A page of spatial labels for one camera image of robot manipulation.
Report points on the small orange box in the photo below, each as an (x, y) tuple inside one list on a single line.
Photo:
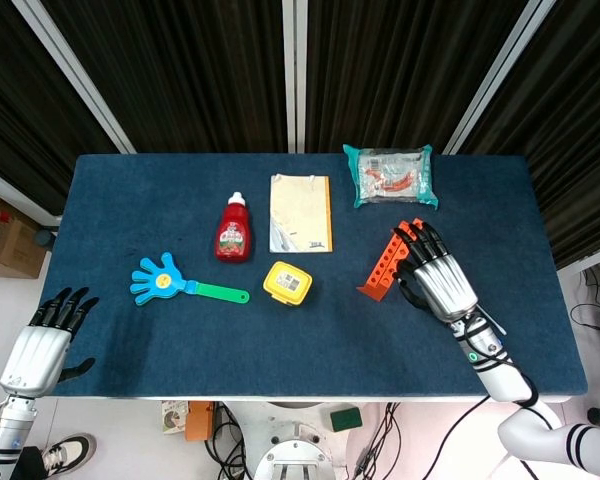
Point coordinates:
[(200, 422)]

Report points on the white frame rail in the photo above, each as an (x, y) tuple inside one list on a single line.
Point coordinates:
[(590, 259), (20, 195)]

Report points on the grey caster wheel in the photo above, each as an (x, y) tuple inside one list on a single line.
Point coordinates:
[(44, 237)]

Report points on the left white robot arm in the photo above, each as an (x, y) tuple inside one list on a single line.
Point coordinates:
[(7, 430)]

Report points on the red ketchup bottle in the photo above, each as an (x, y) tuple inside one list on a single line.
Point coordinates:
[(234, 235)]

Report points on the orange test tube rack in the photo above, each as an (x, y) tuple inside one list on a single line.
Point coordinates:
[(382, 272)]

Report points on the brown cardboard box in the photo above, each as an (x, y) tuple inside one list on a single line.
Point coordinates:
[(10, 240)]

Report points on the blue table cloth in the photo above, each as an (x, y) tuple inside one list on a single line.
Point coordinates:
[(300, 350)]

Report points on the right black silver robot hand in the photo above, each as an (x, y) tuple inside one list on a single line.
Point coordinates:
[(442, 285)]

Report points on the white frame post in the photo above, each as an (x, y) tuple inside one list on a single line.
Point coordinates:
[(75, 65), (500, 75), (294, 75)]

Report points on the white grey robot base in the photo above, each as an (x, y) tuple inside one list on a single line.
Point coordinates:
[(295, 450)]

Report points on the blue green hand clapper toy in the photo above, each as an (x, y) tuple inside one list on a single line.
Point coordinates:
[(162, 282)]

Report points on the white notepad with yellow edge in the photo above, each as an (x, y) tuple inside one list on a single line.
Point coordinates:
[(300, 215)]

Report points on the dark pleated curtain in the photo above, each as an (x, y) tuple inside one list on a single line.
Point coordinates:
[(390, 70), (180, 75), (580, 150), (20, 100)]

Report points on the printed paper card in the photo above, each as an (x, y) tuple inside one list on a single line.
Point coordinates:
[(175, 417)]

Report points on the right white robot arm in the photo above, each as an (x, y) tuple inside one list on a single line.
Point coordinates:
[(502, 380)]

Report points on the small green box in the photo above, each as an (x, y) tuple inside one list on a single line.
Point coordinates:
[(346, 420)]

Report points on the teal sausage packet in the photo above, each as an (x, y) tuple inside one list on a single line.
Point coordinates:
[(390, 175)]

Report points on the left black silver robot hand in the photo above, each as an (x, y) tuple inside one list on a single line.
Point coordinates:
[(35, 355)]

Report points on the black white sneaker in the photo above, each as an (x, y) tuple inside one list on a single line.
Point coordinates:
[(70, 452)]

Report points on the yellow small box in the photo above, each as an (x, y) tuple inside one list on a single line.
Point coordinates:
[(287, 282)]

